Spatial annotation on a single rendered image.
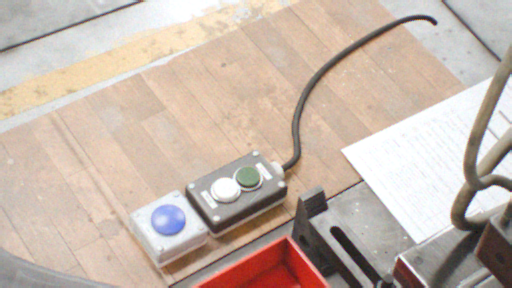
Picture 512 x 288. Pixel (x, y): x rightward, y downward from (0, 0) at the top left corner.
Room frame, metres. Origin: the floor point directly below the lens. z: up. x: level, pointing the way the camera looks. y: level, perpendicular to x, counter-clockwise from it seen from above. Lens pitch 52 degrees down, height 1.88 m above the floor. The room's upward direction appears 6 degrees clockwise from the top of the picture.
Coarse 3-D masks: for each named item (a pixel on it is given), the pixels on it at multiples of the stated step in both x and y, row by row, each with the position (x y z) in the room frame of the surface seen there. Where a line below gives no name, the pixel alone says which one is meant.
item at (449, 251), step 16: (480, 208) 0.52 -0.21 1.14; (432, 240) 0.48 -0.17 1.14; (448, 240) 0.48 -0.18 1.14; (464, 240) 0.48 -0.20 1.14; (400, 256) 0.46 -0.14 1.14; (416, 256) 0.46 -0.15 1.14; (432, 256) 0.46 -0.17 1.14; (448, 256) 0.46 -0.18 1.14; (464, 256) 0.47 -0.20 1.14; (400, 272) 0.45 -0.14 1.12; (416, 272) 0.44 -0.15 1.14; (432, 272) 0.45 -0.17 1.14; (448, 272) 0.45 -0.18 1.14; (464, 272) 0.45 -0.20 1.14; (480, 272) 0.43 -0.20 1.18
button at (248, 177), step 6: (246, 168) 0.68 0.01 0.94; (252, 168) 0.69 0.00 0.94; (240, 174) 0.68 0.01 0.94; (246, 174) 0.68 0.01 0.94; (252, 174) 0.68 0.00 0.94; (258, 174) 0.68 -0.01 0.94; (240, 180) 0.67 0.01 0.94; (246, 180) 0.67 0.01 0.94; (252, 180) 0.67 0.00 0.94; (258, 180) 0.67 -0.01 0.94; (246, 186) 0.66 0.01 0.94; (252, 186) 0.66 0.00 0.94
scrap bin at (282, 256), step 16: (288, 240) 0.58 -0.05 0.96; (256, 256) 0.55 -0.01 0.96; (272, 256) 0.57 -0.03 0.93; (288, 256) 0.57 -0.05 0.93; (304, 256) 0.56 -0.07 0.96; (224, 272) 0.53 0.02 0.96; (240, 272) 0.54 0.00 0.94; (256, 272) 0.56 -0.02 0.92; (272, 272) 0.57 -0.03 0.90; (288, 272) 0.57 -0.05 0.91; (304, 272) 0.55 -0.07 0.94
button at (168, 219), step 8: (160, 208) 0.62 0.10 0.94; (168, 208) 0.62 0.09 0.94; (176, 208) 0.62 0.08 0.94; (152, 216) 0.60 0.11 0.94; (160, 216) 0.60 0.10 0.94; (168, 216) 0.60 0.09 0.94; (176, 216) 0.61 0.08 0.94; (184, 216) 0.61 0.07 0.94; (152, 224) 0.59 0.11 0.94; (160, 224) 0.59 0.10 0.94; (168, 224) 0.59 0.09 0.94; (176, 224) 0.60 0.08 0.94; (160, 232) 0.58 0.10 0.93; (168, 232) 0.58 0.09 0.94; (176, 232) 0.59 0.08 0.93
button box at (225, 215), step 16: (416, 16) 1.02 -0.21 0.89; (352, 48) 0.93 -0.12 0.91; (304, 96) 0.83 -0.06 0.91; (240, 160) 0.70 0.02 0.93; (256, 160) 0.70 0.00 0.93; (208, 176) 0.67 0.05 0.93; (224, 176) 0.68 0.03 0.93; (272, 176) 0.68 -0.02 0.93; (192, 192) 0.65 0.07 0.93; (208, 192) 0.65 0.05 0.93; (240, 192) 0.65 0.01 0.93; (256, 192) 0.66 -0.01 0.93; (272, 192) 0.66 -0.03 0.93; (192, 208) 0.64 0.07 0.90; (208, 208) 0.63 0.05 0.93; (224, 208) 0.63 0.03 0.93; (240, 208) 0.63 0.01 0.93; (256, 208) 0.64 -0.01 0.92; (208, 224) 0.61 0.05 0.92; (224, 224) 0.61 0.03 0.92; (240, 224) 0.63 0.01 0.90
